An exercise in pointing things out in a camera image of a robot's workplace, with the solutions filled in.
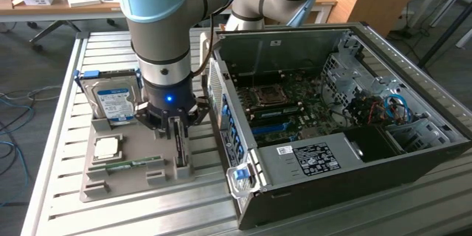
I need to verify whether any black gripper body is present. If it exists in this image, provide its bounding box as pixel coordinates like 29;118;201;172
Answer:
142;77;197;129

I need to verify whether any low-profile graphics card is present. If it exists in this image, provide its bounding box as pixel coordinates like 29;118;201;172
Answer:
170;117;188;169

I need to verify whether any grey plastic parts rack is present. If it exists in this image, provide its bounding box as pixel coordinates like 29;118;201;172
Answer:
78;116;196;203

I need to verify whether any hard disk with blue caddy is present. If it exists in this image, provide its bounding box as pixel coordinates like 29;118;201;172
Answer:
74;67;145;126

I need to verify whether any silver CPU chip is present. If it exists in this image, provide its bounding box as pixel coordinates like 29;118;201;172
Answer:
93;138;121;158

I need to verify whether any CPU socket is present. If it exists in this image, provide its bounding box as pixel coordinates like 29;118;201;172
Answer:
253;84;286;107

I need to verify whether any blue expansion slot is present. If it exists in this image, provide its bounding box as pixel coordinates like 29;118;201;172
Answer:
252;122;289;135

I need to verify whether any green RAM stick white label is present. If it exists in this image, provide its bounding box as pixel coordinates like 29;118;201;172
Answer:
253;106;304;120

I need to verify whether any grey power supply unit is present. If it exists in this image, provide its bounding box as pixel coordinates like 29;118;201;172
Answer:
256;132;369;187

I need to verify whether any green motherboard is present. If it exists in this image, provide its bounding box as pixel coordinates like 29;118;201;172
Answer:
233;71;348;148

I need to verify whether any grey castor table leg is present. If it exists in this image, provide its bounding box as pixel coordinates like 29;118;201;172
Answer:
29;20;81;51

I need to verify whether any open black PC case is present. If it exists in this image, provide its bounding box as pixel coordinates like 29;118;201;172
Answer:
198;21;472;231

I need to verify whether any metal disk bay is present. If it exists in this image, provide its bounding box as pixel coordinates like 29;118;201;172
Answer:
385;118;456;154

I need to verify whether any black slanted pole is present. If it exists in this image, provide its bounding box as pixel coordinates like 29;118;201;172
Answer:
420;6;472;68

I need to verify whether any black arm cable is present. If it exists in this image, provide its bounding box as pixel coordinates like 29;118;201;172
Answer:
185;0;217;78

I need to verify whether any grey floor cable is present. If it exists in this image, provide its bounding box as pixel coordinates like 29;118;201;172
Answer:
0;85;61;103

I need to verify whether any blue floor cable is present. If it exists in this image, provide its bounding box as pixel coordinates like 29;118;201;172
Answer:
0;92;36;208

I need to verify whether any coloured power wire bundle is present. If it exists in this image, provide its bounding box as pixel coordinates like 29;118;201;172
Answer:
345;96;386;126

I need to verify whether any wooden desk white frame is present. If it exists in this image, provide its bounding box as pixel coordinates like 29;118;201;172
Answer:
0;0;338;31

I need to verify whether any blue data wire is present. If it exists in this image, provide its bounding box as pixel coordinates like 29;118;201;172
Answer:
382;94;414;125

